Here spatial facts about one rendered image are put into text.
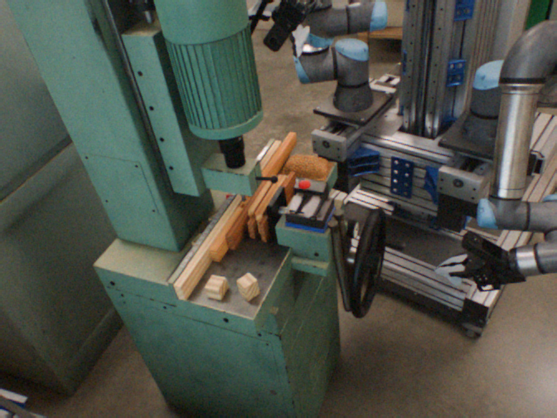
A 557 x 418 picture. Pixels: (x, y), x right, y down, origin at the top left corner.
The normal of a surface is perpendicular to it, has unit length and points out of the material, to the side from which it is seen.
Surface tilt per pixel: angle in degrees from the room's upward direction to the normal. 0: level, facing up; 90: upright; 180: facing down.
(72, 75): 90
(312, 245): 90
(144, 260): 0
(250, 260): 0
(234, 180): 90
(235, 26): 90
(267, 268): 0
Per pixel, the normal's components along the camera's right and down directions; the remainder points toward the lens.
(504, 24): -0.59, 0.58
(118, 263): -0.12, -0.74
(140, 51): -0.38, 0.65
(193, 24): -0.07, 0.67
